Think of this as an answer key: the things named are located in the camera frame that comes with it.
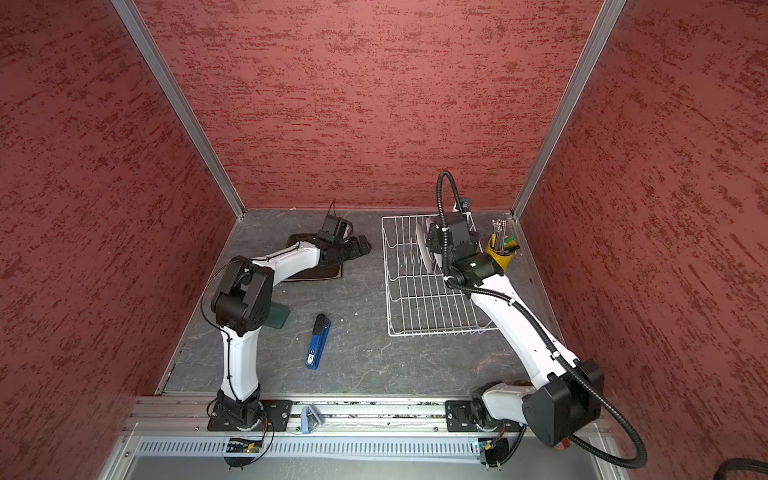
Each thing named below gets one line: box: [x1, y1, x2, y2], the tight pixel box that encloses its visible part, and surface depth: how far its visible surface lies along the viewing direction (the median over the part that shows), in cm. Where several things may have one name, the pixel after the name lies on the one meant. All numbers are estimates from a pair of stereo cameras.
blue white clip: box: [301, 405, 325, 434], surface depth 74 cm
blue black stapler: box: [305, 313, 332, 370], surface depth 86 cm
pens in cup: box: [491, 218, 520, 255], surface depth 99 cm
